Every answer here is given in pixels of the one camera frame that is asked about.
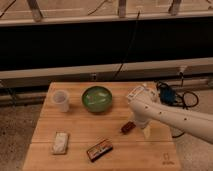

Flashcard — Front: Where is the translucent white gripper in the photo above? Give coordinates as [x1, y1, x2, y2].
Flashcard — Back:
[134, 116, 151, 139]

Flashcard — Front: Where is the dark red pepper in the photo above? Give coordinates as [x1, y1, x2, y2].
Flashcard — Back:
[121, 121, 136, 134]

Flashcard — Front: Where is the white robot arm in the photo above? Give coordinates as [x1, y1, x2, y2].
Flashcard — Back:
[127, 86, 213, 144]

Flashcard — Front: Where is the white plastic bottle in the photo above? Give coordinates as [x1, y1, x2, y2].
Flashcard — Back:
[126, 84, 149, 103]

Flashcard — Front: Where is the green bowl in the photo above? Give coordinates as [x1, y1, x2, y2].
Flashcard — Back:
[82, 86, 112, 113]

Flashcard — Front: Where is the wooden cutting board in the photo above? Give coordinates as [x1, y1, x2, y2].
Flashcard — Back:
[23, 82, 181, 171]

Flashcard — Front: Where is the white sponge block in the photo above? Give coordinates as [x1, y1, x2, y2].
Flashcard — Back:
[52, 132, 69, 155]

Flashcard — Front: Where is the black cable bundle on floor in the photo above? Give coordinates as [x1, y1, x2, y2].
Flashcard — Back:
[155, 71, 200, 139]

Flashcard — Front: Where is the black hanging cable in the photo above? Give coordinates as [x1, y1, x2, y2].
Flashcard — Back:
[111, 11, 142, 81]

